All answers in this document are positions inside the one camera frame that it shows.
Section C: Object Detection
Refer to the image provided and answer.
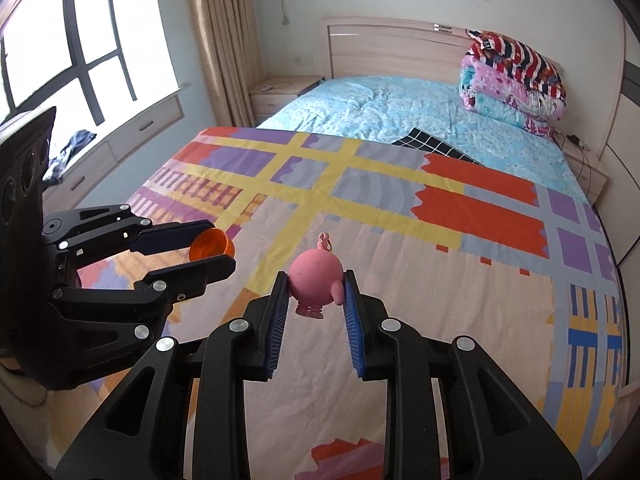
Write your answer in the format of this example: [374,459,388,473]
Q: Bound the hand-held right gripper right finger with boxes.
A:
[342,269,583,480]

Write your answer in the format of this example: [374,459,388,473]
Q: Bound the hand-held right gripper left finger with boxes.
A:
[54,271,291,480]

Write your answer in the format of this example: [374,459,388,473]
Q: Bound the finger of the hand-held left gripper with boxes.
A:
[42,203,217,262]
[52,255,237,343]

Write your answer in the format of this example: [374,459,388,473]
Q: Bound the pink pig toy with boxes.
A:
[290,231,347,318]

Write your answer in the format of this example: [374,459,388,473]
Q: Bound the colourful patterned blanket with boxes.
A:
[10,126,628,480]

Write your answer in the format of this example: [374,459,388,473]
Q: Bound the dark blue clothes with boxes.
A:
[42,130,98,186]

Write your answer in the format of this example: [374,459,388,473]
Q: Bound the bay window drawer cabinet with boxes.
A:
[42,92,183,201]

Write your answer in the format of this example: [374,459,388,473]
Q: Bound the dark framed window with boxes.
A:
[0,0,181,121]

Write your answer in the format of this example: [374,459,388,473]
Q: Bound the light wooden nightstand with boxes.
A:
[248,76,325,128]
[550,132,612,206]

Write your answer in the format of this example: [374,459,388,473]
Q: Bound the black checkered cloth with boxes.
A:
[392,127,483,166]

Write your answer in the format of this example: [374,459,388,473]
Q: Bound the beige curtain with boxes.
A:
[182,0,266,128]

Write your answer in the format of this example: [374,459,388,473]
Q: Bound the light blue bed sheet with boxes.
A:
[255,75,593,206]

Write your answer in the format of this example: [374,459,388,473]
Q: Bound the pink floral folded quilt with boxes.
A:
[459,55,568,136]

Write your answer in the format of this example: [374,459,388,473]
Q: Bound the light wooden headboard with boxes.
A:
[320,16,628,151]

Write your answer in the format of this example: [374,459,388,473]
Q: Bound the white grey sliding wardrobe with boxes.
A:
[597,7,640,281]

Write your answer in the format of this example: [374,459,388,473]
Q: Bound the striped folded quilt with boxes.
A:
[467,30,566,98]

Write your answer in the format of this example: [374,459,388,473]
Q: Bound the black charger cable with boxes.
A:
[565,132,598,203]

